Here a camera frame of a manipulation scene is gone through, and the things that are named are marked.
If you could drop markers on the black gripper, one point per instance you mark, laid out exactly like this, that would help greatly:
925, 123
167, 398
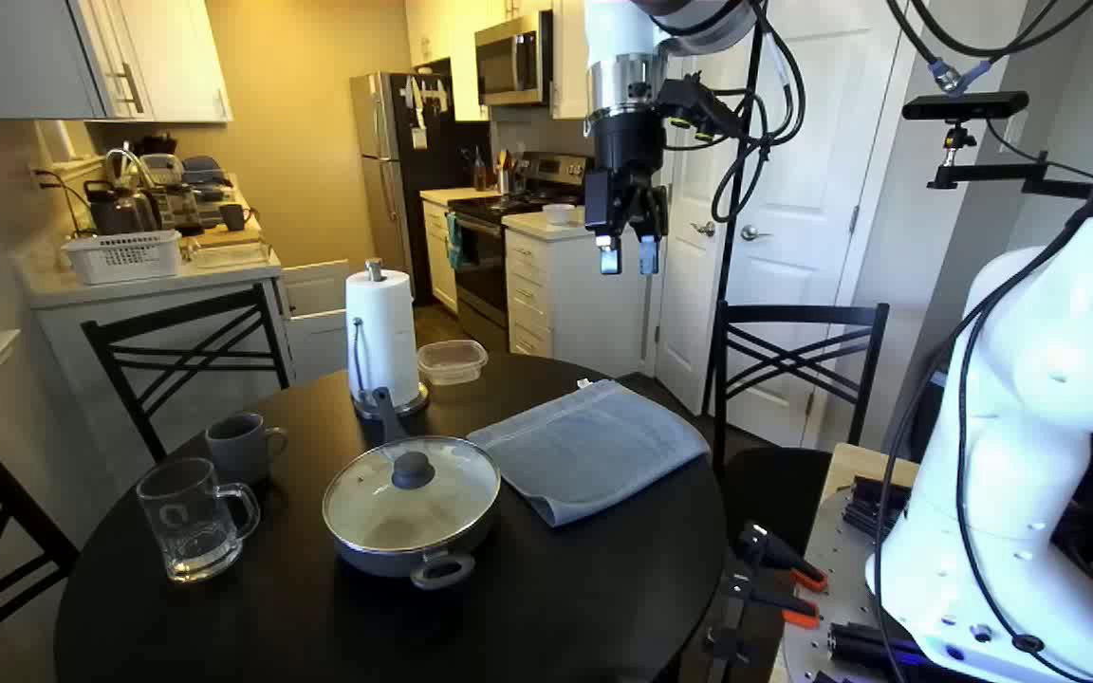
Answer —
624, 192

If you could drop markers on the clear glass pan lid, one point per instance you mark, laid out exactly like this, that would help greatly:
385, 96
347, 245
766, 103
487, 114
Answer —
368, 505

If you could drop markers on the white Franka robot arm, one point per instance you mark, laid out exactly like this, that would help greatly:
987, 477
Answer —
1041, 420

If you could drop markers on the blue towel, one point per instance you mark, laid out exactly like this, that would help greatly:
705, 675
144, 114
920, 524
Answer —
591, 448

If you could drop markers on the white paper towel roll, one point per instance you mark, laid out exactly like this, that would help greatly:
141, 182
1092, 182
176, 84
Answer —
382, 337

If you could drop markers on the metal paper towel holder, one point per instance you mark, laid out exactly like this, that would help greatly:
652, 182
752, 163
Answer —
413, 407

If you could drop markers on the white kitchen island cabinet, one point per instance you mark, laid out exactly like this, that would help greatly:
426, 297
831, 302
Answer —
558, 297

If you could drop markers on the black kitchen stove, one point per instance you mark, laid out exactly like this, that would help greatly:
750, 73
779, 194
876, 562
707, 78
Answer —
482, 259

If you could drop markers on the white panel door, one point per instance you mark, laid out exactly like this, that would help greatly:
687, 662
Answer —
812, 215

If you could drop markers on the clear plastic food container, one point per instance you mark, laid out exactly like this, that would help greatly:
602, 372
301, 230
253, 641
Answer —
453, 361

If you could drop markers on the stainless steel microwave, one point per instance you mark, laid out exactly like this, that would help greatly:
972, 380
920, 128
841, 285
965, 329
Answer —
510, 63

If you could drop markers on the stainless steel refrigerator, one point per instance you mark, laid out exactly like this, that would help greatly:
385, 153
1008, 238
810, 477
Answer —
385, 175

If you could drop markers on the wooden robot mounting platform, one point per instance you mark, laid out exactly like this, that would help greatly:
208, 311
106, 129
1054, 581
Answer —
831, 534

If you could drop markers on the grey ceramic mug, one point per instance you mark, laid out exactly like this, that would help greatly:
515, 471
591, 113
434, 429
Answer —
238, 448

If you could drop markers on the clear plastic storage bin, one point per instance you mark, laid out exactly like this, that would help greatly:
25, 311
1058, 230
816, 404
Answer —
123, 256

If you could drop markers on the clear glass mug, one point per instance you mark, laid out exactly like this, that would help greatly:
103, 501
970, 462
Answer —
187, 517

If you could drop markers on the black coffee maker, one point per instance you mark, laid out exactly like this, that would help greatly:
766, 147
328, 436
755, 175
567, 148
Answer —
115, 202

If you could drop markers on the white counter base cabinet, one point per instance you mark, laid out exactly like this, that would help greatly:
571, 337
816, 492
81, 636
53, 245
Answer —
75, 344

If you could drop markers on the black stereo camera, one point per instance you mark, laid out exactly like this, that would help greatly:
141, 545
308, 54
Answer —
965, 103

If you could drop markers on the black camera stand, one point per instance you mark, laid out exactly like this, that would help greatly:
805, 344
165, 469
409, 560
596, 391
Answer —
1002, 175

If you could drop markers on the white upper wall cabinet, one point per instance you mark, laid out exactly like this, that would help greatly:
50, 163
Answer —
76, 58

